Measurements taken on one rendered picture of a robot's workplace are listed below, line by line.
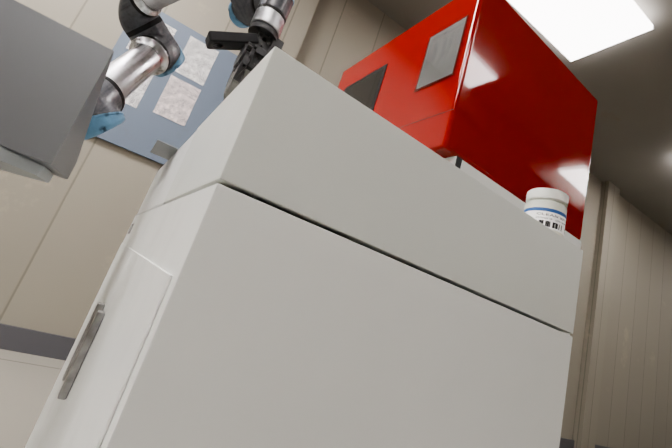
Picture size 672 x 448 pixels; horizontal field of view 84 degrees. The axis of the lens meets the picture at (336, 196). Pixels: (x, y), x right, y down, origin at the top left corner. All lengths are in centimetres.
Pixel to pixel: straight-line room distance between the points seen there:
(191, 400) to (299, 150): 24
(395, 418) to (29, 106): 70
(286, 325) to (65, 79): 58
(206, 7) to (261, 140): 288
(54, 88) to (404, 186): 59
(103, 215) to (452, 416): 244
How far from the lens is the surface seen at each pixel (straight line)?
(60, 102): 78
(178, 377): 35
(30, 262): 275
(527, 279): 64
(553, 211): 77
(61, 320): 277
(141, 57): 123
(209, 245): 34
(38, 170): 81
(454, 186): 51
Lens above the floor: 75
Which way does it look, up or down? 16 degrees up
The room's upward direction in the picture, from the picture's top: 18 degrees clockwise
